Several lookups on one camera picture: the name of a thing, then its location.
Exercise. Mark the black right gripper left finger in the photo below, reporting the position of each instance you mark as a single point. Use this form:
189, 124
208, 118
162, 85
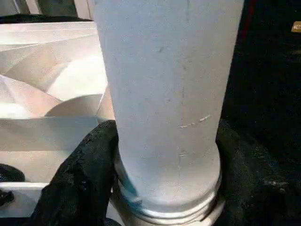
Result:
77, 179

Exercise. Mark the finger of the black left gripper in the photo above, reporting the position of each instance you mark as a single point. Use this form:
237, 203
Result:
5, 199
11, 171

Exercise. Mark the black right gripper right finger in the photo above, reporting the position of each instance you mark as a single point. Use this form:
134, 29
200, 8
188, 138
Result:
258, 183

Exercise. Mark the white plastic table top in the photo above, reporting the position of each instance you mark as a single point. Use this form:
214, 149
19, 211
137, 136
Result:
47, 82

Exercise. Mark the white plastic table leg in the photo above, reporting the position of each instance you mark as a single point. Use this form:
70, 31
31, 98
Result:
164, 82

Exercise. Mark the black mat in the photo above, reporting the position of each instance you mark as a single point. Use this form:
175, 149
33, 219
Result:
265, 82

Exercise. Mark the black cabinet with gold label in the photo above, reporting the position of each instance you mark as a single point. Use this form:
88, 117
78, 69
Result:
296, 26

